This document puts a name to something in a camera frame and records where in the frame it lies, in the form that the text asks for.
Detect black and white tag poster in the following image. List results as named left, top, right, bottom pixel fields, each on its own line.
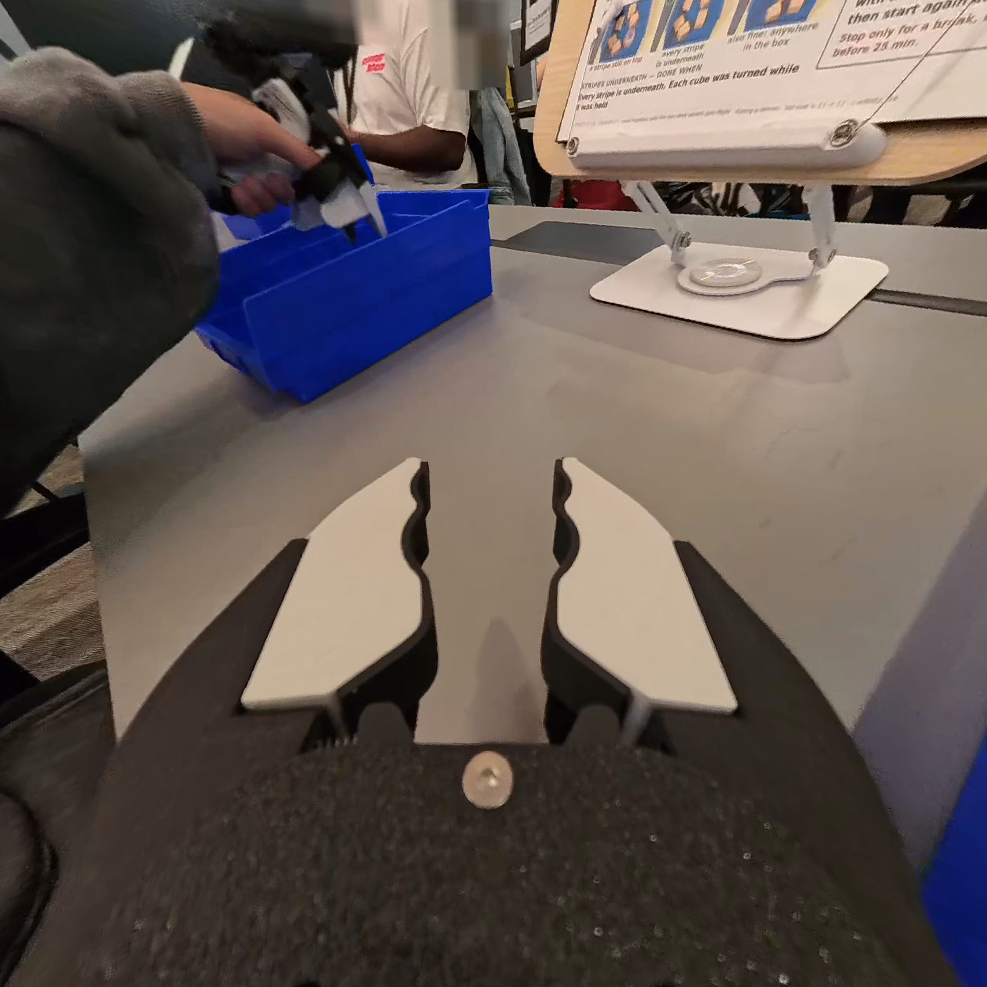
left=520, top=0, right=558, bottom=66

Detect person's left hand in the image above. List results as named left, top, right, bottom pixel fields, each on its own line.
left=181, top=81, right=325, bottom=221

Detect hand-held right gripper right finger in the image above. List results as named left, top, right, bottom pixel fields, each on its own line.
left=540, top=456, right=739, bottom=747

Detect printed instruction sheet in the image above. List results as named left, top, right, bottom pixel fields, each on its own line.
left=557, top=0, right=987, bottom=155

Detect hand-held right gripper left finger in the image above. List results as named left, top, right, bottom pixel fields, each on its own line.
left=241, top=457, right=439, bottom=743

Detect person's left forearm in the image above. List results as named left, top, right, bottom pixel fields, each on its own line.
left=0, top=46, right=225, bottom=518

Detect grey blue jacket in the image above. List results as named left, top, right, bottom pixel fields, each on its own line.
left=470, top=86, right=533, bottom=208

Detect grey desk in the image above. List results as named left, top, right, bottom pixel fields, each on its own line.
left=77, top=204, right=987, bottom=987

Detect blue plastic bin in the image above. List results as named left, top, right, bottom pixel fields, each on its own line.
left=918, top=763, right=987, bottom=987
left=194, top=189, right=495, bottom=404

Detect large black screen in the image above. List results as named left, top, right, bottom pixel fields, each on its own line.
left=11, top=0, right=232, bottom=78

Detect red bag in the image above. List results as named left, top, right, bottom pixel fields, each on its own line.
left=571, top=179, right=641, bottom=213

